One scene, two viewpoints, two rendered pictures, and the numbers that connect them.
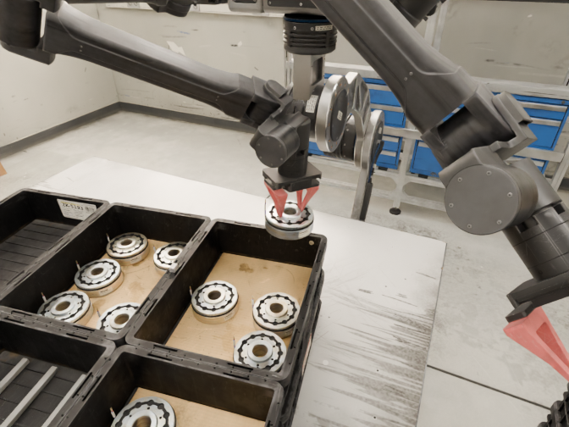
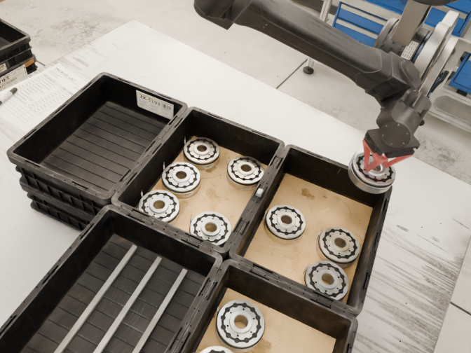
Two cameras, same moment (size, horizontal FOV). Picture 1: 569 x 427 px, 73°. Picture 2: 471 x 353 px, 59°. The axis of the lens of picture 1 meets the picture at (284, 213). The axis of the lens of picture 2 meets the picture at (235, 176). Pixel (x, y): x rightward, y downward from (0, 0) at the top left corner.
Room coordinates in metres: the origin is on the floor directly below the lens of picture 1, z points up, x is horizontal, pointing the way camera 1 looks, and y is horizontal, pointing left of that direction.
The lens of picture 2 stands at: (-0.03, 0.28, 1.72)
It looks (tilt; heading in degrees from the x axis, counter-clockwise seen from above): 49 degrees down; 2
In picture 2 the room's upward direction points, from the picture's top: 10 degrees clockwise
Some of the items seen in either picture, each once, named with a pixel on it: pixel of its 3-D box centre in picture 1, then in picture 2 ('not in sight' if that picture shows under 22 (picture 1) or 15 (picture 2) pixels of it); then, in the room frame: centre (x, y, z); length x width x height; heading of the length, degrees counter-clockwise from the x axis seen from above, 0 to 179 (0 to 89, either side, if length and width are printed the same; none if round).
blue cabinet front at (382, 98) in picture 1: (347, 120); (397, 14); (2.41, -0.41, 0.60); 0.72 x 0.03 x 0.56; 65
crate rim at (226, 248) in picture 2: (117, 259); (205, 171); (0.66, 0.38, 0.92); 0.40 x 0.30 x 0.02; 165
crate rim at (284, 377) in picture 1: (241, 284); (317, 218); (0.58, 0.09, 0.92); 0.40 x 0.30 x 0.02; 165
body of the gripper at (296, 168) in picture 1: (292, 162); (397, 131); (0.67, -0.02, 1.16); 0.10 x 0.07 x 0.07; 118
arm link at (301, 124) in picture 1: (292, 133); (410, 111); (0.66, -0.02, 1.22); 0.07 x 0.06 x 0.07; 155
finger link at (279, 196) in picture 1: (285, 195); (379, 155); (0.66, 0.00, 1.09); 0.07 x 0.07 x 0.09; 28
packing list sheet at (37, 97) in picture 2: not in sight; (41, 93); (1.06, 1.05, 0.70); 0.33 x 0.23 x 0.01; 155
